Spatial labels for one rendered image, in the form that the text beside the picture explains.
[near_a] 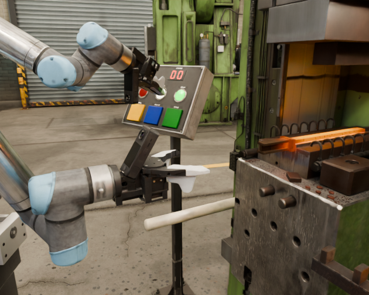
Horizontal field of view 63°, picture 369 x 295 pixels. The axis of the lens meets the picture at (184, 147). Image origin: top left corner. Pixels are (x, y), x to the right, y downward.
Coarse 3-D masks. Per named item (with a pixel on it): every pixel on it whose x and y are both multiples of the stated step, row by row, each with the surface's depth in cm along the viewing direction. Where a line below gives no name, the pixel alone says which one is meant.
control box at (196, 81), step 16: (176, 80) 120; (192, 80) 116; (208, 80) 118; (144, 96) 127; (192, 96) 113; (128, 112) 130; (144, 112) 125; (192, 112) 113; (160, 128) 117; (192, 128) 115
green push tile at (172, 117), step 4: (168, 108) 117; (172, 108) 116; (168, 112) 117; (172, 112) 115; (176, 112) 114; (180, 112) 113; (168, 116) 116; (172, 116) 115; (176, 116) 114; (180, 116) 113; (164, 120) 117; (168, 120) 115; (172, 120) 114; (176, 120) 113; (164, 124) 116; (168, 124) 115; (172, 124) 114; (176, 124) 113; (176, 128) 113
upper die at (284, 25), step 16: (320, 0) 70; (336, 0) 70; (352, 0) 72; (272, 16) 84; (288, 16) 79; (304, 16) 75; (320, 16) 71; (336, 16) 71; (352, 16) 73; (368, 16) 76; (272, 32) 85; (288, 32) 80; (304, 32) 76; (320, 32) 72; (336, 32) 72; (352, 32) 75; (368, 32) 77
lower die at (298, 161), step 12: (312, 132) 105; (360, 132) 96; (300, 144) 84; (324, 144) 86; (336, 144) 86; (348, 144) 86; (360, 144) 88; (264, 156) 95; (276, 156) 90; (288, 156) 86; (300, 156) 82; (312, 156) 80; (324, 156) 82; (336, 156) 84; (288, 168) 87; (300, 168) 82
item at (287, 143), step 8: (352, 128) 98; (360, 128) 98; (280, 136) 86; (304, 136) 88; (312, 136) 88; (320, 136) 88; (328, 136) 90; (264, 144) 79; (272, 144) 80; (280, 144) 83; (288, 144) 84; (264, 152) 80; (272, 152) 81
